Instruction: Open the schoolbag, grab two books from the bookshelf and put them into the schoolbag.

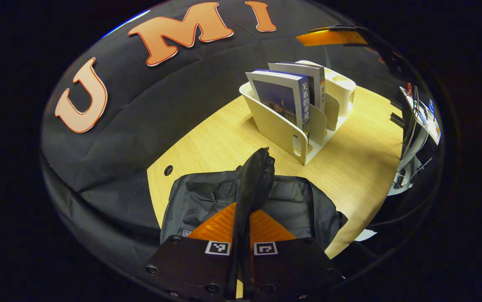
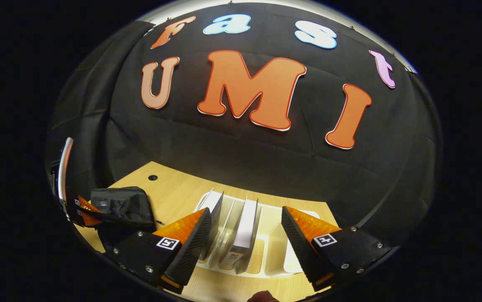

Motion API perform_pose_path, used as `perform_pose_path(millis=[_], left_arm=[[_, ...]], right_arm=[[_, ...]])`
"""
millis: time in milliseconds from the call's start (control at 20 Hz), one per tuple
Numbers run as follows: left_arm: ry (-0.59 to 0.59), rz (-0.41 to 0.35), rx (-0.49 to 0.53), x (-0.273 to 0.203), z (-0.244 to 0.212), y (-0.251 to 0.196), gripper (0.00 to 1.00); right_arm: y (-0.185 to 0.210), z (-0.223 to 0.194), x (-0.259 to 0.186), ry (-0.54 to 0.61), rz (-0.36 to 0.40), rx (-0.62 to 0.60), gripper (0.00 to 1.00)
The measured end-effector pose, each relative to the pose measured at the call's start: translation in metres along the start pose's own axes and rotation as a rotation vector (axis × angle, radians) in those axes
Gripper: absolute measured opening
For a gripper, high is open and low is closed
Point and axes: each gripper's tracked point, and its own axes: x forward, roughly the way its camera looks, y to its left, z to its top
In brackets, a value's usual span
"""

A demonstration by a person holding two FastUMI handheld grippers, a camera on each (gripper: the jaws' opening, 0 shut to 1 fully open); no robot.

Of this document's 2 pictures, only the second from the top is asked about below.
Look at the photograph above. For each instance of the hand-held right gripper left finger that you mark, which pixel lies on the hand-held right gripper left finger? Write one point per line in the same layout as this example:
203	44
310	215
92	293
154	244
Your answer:
190	247

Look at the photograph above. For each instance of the blue cover book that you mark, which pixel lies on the blue cover book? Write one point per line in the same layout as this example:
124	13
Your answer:
212	205

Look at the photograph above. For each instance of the black backdrop cloth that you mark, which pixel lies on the black backdrop cloth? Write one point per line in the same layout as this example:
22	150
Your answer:
241	159

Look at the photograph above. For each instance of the white bookshelf rack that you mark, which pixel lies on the white bookshelf rack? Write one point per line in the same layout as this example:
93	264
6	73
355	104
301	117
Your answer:
272	226

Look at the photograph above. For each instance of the white and orange spine book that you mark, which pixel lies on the white and orange spine book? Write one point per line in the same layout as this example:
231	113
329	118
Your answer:
245	226

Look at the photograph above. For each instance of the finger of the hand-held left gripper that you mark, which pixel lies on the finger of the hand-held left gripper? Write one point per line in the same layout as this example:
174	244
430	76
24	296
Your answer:
86	204
86	219

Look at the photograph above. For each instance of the black schoolbag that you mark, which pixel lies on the black schoolbag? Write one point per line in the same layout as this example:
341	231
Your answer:
123	205

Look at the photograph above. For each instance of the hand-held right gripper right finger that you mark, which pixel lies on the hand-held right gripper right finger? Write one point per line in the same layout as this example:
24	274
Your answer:
297	247

